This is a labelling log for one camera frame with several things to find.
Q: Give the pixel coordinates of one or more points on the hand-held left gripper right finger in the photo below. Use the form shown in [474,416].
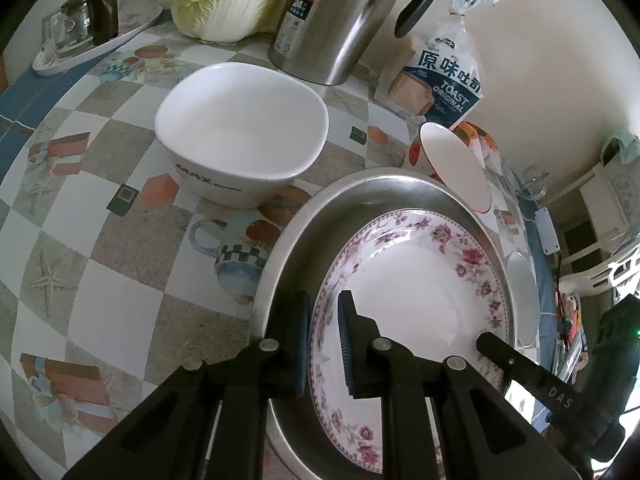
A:
[345,345]

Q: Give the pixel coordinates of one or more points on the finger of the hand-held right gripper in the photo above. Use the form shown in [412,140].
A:
[505,355]

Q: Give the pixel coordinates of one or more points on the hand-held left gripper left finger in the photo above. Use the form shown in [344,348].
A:
[300,345]

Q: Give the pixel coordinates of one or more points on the large white bowl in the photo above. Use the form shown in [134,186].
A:
[522,295]

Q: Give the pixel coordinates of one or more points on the round floral plate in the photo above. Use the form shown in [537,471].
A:
[425,300]

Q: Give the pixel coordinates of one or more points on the stainless steel basin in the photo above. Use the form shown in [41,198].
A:
[310,230]

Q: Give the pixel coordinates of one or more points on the strawberry print bowl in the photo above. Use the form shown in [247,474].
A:
[455,165]

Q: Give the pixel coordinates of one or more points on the white chair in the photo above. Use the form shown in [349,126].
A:
[600,280]

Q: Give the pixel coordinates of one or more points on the white power strip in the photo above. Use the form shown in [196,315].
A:
[547,232]

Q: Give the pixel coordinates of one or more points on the glass mug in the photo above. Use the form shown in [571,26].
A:
[530,182]

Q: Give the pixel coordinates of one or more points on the checked tablecloth with blue border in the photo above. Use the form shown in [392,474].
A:
[140,270]

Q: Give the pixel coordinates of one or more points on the orange snack packet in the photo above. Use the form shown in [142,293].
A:
[492,155]
[470,135]

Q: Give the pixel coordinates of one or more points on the small white square bowl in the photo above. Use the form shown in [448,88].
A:
[240,145]

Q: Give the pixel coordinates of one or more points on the green cloth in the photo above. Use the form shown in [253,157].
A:
[617,145]

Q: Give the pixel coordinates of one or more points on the bagged toast bread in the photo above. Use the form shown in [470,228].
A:
[440,80]

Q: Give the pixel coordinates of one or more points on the stainless steel thermos jug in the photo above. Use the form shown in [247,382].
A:
[340,20]

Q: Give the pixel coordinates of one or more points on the white tray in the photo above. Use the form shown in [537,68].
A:
[100,52]

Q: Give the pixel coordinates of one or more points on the small glass jar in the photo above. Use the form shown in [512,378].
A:
[97,15]

